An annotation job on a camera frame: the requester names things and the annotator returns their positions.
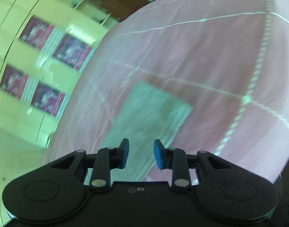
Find upper right red poster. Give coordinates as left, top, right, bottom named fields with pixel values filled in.
left=19, top=16, right=55, bottom=50

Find upper left red poster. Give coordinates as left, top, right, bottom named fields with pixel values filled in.
left=0, top=65, right=29, bottom=100

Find cream glossy wardrobe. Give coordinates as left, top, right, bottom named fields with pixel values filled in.
left=0, top=0, right=117, bottom=147

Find grey sweatpants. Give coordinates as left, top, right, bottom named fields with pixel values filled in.
left=84, top=80, right=194, bottom=186

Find red poster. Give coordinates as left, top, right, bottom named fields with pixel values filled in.
left=52, top=33, right=95, bottom=72
left=19, top=16, right=55, bottom=50
left=30, top=82, right=65, bottom=117
left=0, top=65, right=29, bottom=100

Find pink checked bed sheet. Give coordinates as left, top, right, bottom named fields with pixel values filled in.
left=43, top=0, right=289, bottom=182

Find lower right red poster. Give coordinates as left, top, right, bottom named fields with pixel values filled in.
left=52, top=33, right=95, bottom=72

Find lower left red poster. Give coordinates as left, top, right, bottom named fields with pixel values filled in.
left=30, top=82, right=65, bottom=117

